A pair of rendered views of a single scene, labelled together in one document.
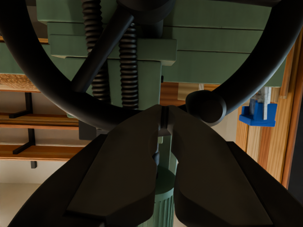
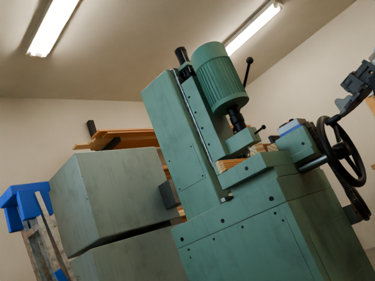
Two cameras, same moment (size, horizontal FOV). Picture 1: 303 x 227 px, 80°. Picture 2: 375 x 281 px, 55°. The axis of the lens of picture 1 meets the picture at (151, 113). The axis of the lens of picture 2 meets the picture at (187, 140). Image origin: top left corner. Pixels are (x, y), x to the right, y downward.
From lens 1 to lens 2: 1.38 m
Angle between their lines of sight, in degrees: 49
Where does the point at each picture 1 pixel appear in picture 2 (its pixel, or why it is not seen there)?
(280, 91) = not seen: outside the picture
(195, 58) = (286, 160)
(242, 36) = (281, 172)
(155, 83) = (309, 138)
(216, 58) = (282, 161)
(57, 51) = not seen: hidden behind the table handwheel
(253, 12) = (284, 183)
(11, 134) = not seen: hidden behind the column
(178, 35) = (294, 169)
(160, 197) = (239, 94)
